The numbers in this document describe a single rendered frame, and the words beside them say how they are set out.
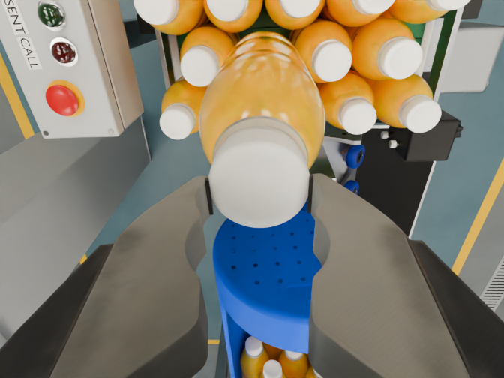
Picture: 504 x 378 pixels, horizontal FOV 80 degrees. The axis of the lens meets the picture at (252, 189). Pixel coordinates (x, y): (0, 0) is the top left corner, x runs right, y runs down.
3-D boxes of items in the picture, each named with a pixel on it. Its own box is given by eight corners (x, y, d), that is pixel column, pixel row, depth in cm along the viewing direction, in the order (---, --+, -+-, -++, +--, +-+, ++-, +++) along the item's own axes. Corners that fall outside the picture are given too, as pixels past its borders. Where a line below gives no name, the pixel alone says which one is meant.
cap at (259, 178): (248, 102, 12) (245, 118, 10) (325, 156, 13) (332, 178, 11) (198, 173, 13) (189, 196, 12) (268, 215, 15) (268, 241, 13)
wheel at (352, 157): (343, 170, 54) (354, 174, 53) (346, 147, 51) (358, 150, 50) (354, 161, 57) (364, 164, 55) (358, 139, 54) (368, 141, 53)
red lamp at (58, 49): (59, 63, 34) (52, 65, 33) (51, 41, 33) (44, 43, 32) (78, 62, 34) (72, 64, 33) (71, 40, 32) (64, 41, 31)
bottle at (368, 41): (385, 22, 48) (445, 34, 32) (363, 67, 51) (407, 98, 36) (345, 7, 47) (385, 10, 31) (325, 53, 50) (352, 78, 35)
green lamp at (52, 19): (46, 28, 32) (39, 28, 31) (37, 3, 31) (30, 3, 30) (67, 26, 32) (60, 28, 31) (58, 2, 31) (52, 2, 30)
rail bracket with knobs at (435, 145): (373, 138, 58) (392, 163, 50) (379, 101, 55) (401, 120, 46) (426, 137, 58) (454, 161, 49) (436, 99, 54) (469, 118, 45)
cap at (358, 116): (377, 116, 37) (382, 121, 36) (349, 135, 38) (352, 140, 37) (361, 91, 36) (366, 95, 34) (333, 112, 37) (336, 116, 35)
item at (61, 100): (57, 114, 37) (51, 117, 36) (45, 83, 35) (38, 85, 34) (85, 113, 37) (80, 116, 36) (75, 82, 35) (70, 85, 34)
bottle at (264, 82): (255, 12, 26) (236, 39, 10) (317, 64, 28) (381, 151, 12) (212, 82, 29) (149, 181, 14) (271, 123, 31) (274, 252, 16)
